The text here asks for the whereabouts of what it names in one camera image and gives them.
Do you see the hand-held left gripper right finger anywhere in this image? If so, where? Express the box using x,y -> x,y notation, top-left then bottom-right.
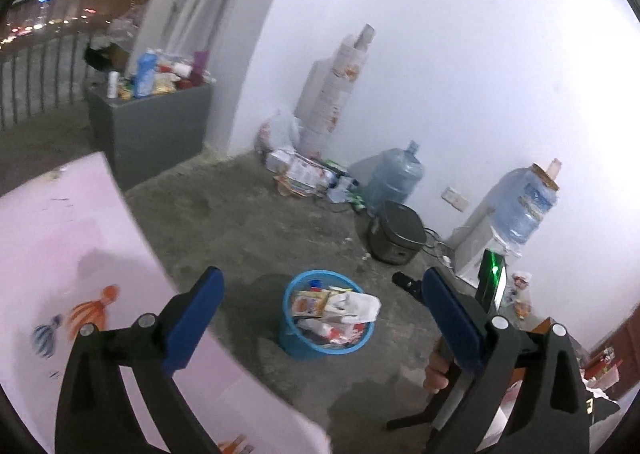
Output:
421,266 -> 593,454

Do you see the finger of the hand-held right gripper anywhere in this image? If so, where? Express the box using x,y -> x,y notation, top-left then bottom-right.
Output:
391,271 -> 426,301

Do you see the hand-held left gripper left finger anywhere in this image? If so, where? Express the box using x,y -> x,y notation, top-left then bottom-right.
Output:
54,266 -> 226,454

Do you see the white wrapper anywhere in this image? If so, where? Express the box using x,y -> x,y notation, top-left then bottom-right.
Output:
327,290 -> 382,325

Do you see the orange white snack packet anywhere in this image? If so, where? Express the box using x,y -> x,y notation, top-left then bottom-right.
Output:
291,290 -> 333,321

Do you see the blue plastic waste basket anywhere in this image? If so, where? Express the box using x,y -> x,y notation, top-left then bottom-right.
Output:
279,270 -> 377,361

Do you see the person's right hand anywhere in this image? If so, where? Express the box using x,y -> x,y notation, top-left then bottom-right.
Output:
423,348 -> 451,396

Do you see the white water dispenser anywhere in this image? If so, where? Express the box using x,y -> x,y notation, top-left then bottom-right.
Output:
452,221 -> 511,295

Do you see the black rice cooker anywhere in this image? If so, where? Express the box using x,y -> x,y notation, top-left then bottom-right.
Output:
366,200 -> 428,265

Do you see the blue water jug with label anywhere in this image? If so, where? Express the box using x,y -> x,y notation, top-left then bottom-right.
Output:
492,159 -> 562,247

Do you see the empty blue water jug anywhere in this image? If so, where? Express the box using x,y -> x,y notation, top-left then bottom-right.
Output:
364,140 -> 426,215

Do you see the pile of snack packets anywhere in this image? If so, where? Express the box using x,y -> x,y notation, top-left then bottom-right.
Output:
582,346 -> 623,390

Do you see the white carton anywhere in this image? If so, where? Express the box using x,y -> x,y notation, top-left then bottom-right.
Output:
265,148 -> 296,173

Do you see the grey cabinet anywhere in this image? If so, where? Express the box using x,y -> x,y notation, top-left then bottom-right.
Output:
85,84 -> 213,192

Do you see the white plastic bag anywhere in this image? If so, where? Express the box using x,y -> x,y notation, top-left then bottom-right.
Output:
255,108 -> 302,155

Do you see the blue detergent bottle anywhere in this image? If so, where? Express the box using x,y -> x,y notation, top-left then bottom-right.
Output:
134,50 -> 158,98

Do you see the purple carton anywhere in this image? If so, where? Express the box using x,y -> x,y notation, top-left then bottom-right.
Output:
191,50 -> 211,87

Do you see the black bag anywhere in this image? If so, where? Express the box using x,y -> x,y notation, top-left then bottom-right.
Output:
84,42 -> 126,72

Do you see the metal railing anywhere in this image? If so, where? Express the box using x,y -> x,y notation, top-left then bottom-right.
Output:
0,28 -> 108,132

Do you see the clear plastic bag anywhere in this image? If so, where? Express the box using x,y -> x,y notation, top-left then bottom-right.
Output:
105,16 -> 138,47

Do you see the black power cable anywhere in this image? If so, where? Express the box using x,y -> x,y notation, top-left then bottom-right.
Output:
425,229 -> 456,265

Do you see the wall socket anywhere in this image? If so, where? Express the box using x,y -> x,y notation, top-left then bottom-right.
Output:
441,186 -> 471,213

